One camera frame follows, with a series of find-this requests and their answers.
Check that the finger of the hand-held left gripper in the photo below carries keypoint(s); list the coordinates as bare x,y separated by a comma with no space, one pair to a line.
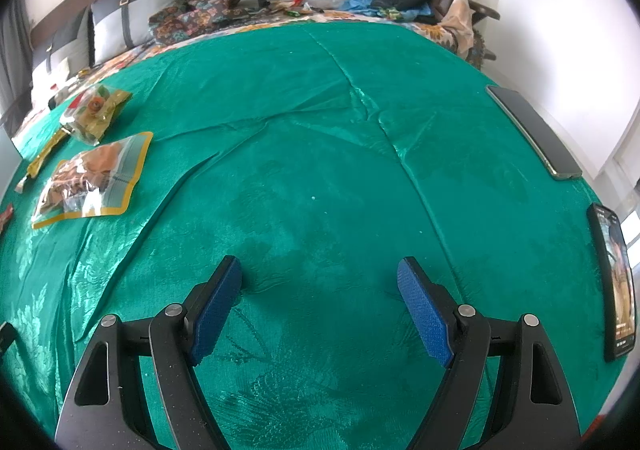
5,337

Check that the clear packet of brown balls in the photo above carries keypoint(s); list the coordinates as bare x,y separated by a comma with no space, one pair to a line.
95,110

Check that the folded floral quilt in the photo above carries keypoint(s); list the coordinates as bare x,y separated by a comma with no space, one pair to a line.
200,15

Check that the yellow-edged clear snack packet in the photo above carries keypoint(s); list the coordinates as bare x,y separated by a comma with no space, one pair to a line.
92,175

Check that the blue cloth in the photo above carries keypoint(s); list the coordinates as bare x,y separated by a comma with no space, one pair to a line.
365,2

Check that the dark chair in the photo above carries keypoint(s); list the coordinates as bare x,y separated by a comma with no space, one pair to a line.
482,12

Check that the grey smartphone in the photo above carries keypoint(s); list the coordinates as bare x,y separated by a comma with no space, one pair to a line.
532,132

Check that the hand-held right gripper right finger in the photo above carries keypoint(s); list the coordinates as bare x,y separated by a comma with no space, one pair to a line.
425,315

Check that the yellow snack packet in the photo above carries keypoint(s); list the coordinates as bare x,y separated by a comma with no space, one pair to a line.
47,152

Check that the red snack packet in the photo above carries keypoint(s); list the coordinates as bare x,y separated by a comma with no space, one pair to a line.
4,219

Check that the white cardboard box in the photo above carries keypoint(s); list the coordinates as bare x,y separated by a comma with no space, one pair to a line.
7,150

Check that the black smartphone lit screen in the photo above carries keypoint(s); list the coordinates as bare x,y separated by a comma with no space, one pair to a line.
612,280

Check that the floral bedsheet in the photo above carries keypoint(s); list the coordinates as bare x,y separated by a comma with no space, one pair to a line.
310,16

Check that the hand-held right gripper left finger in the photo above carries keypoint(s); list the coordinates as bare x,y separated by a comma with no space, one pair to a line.
215,315

